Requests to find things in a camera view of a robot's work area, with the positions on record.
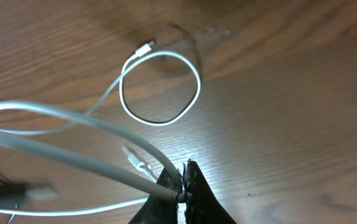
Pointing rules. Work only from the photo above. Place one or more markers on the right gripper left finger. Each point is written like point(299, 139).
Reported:
point(156, 210)

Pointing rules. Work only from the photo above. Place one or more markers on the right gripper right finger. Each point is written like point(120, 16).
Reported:
point(202, 207)

